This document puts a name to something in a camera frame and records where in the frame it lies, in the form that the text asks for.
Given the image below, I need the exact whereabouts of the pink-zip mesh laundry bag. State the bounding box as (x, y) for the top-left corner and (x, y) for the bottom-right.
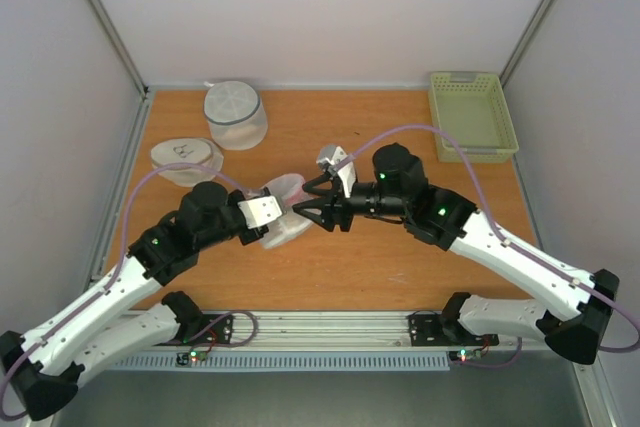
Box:
(250, 173), (312, 250)

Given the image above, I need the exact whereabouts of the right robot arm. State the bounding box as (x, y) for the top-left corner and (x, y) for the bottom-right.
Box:
(293, 143), (619, 365)

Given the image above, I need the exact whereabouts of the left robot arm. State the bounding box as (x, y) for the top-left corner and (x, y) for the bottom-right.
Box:
(1, 181), (282, 421)

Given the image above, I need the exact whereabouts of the beige-zip mesh laundry bag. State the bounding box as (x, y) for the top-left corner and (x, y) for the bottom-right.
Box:
(150, 138), (224, 188)

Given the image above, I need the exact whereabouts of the grey-zip mesh laundry bag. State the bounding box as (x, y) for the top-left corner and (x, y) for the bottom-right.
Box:
(203, 80), (268, 151)

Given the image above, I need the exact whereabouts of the green plastic basket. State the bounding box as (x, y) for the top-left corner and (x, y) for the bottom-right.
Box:
(429, 71), (519, 164)

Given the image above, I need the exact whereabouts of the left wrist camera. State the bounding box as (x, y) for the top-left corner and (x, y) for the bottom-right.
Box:
(238, 195), (284, 229)

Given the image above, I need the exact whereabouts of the aluminium front rail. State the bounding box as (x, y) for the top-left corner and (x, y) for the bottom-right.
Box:
(114, 309), (594, 348)

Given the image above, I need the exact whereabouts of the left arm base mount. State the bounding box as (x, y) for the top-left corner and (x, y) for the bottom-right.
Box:
(168, 313), (234, 347)

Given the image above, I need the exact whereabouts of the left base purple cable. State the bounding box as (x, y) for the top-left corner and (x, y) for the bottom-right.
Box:
(174, 309), (259, 348)

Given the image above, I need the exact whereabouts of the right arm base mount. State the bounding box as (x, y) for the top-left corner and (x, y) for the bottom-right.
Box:
(406, 311), (499, 348)

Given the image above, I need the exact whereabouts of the grey slotted cable duct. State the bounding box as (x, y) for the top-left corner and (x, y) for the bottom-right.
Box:
(113, 351), (450, 373)

